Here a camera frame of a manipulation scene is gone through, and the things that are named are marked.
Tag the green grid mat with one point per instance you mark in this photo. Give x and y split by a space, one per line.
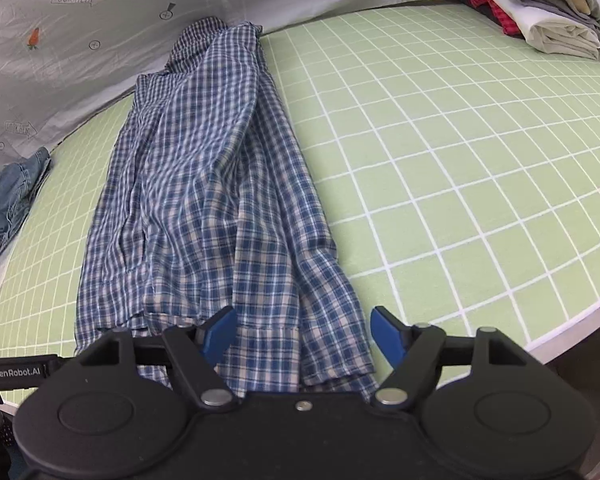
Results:
430 160

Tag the red and black garment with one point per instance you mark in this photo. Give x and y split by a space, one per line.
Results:
485 2

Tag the blue plaid shirt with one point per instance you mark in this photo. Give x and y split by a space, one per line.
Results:
200 185

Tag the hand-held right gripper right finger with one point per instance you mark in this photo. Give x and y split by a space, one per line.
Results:
387 336

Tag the white folded garment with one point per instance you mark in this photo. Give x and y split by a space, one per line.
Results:
555 35

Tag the grey carrot print sheet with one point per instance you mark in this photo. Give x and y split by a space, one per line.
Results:
90 55

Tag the blue denim garment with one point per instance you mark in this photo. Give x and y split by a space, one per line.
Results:
10 200

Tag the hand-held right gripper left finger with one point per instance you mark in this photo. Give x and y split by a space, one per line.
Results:
220 336

